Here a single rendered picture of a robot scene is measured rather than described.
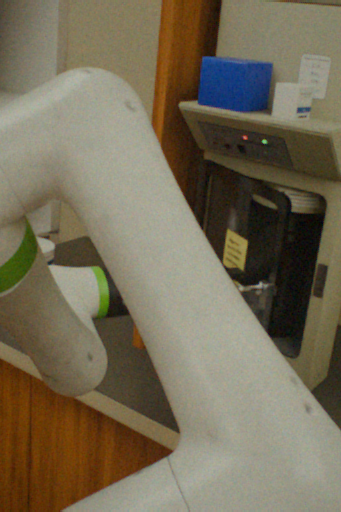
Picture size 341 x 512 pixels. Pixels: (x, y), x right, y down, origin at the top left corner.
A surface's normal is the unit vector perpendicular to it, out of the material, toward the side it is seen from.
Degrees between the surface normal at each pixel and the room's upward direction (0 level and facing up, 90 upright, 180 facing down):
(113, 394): 0
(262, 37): 90
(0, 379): 90
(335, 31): 90
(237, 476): 36
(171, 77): 90
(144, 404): 0
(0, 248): 104
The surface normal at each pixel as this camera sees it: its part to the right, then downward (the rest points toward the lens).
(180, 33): 0.80, 0.27
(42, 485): -0.59, 0.22
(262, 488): -0.13, -0.43
